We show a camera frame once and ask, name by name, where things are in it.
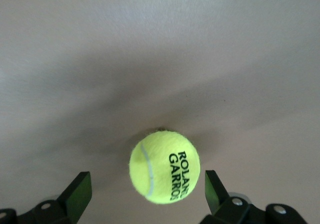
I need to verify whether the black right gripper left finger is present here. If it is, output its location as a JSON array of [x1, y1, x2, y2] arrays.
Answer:
[[0, 171, 93, 224]]

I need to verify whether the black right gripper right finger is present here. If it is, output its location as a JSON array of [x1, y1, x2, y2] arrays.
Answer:
[[199, 170, 309, 224]]

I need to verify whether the yellow-green tennis ball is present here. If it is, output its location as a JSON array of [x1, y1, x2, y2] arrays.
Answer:
[[128, 130, 201, 205]]

